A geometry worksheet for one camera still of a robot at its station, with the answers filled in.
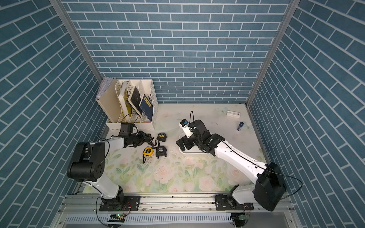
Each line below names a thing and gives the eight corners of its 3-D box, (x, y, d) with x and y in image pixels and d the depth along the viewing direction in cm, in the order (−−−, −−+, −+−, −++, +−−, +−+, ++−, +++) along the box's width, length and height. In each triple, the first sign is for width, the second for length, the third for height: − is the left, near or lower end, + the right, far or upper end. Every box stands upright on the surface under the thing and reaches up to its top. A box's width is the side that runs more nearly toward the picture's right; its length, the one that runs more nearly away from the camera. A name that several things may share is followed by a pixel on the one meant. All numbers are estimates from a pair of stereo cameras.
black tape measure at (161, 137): (157, 141, 99) (156, 139, 97) (158, 134, 103) (158, 132, 101) (165, 141, 99) (165, 139, 97) (166, 134, 103) (166, 132, 101)
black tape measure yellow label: (155, 158, 91) (154, 156, 89) (157, 148, 96) (156, 146, 93) (166, 158, 91) (165, 156, 89) (167, 148, 96) (166, 146, 93)
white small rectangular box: (226, 117, 116) (227, 114, 113) (226, 112, 119) (227, 110, 116) (239, 118, 115) (240, 116, 112) (238, 114, 118) (240, 111, 115)
